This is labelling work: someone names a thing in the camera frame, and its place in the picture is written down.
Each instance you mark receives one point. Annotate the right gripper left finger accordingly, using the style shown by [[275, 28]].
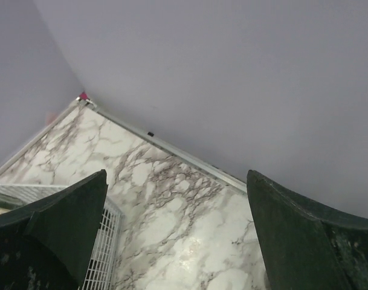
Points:
[[48, 244]]

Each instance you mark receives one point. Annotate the white wire wine rack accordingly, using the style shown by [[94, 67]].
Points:
[[100, 271]]

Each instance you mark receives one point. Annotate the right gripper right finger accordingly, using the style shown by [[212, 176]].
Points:
[[306, 244]]

